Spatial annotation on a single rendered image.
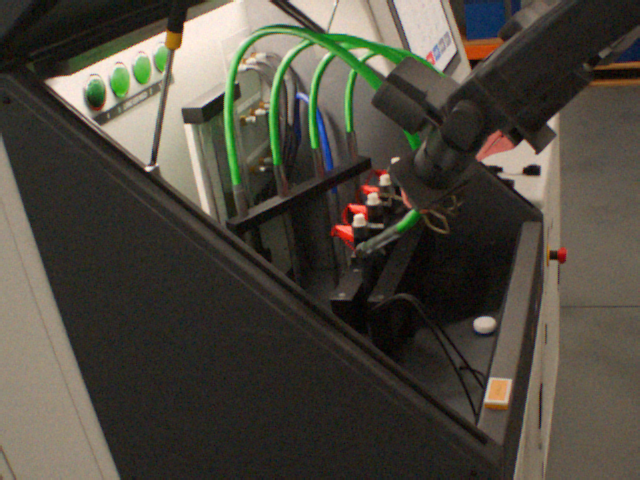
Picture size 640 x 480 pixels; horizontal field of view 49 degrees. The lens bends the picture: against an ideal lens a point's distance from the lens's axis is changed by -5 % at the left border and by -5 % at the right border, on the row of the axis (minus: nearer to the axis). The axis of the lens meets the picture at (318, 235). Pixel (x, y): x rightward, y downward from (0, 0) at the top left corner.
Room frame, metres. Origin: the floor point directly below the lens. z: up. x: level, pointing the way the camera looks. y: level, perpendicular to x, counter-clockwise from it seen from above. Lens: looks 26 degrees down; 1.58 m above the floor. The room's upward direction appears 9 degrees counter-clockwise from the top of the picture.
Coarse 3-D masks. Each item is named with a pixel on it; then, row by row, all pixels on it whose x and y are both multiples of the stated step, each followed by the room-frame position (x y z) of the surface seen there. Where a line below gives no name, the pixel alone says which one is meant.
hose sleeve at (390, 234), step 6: (390, 228) 0.89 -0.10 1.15; (396, 228) 0.88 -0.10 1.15; (384, 234) 0.90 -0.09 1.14; (390, 234) 0.89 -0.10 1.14; (396, 234) 0.88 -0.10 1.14; (402, 234) 0.88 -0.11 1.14; (372, 240) 0.92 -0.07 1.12; (378, 240) 0.91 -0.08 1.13; (384, 240) 0.90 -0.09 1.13; (390, 240) 0.89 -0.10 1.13; (366, 246) 0.92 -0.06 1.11; (372, 246) 0.91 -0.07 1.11; (378, 246) 0.91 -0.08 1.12; (366, 252) 0.92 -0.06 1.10; (372, 252) 0.92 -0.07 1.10
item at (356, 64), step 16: (256, 32) 1.04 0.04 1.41; (272, 32) 1.01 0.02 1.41; (288, 32) 0.99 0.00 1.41; (304, 32) 0.97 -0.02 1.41; (240, 48) 1.06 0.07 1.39; (336, 48) 0.93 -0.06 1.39; (352, 64) 0.91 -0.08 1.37; (368, 80) 0.90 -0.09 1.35; (416, 144) 0.85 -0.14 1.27; (400, 224) 0.88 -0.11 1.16
